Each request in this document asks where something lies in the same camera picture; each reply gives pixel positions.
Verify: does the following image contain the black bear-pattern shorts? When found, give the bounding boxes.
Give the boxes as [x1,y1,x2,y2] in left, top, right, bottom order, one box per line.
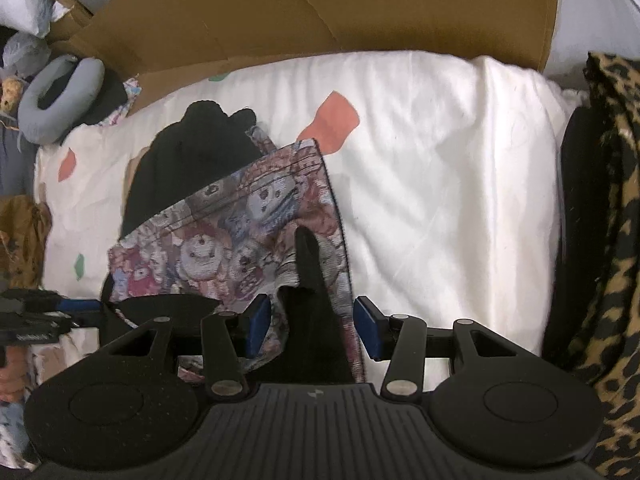
[103,101,366,382]

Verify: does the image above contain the person's left hand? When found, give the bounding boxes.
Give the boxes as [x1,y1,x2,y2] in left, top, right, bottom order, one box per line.
[0,347,29,403]

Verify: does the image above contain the brown crumpled garment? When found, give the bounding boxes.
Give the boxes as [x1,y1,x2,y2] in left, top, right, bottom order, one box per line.
[0,195,52,289]

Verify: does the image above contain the grey-blue blanket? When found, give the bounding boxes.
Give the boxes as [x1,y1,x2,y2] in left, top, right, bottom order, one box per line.
[0,126,38,196]

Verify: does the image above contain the cream bear print duvet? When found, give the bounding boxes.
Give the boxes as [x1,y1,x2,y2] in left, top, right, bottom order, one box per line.
[0,49,584,470]

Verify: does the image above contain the light blue neck pillow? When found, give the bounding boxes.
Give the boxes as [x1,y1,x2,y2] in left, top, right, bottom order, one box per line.
[17,54,105,145]

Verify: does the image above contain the small plush bear toy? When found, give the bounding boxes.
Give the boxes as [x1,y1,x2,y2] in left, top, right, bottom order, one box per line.
[0,76,24,114]

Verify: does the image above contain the leopard print garment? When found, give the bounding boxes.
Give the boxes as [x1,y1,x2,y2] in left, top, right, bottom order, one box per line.
[541,50,640,478]

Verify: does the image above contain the black cloth under pillow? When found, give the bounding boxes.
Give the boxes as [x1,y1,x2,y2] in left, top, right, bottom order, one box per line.
[38,68,128,127]

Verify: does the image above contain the clear plastic bag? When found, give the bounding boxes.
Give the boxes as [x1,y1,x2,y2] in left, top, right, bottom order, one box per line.
[1,0,68,38]

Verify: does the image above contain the brown cardboard box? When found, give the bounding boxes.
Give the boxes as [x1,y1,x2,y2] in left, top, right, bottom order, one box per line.
[52,0,558,103]

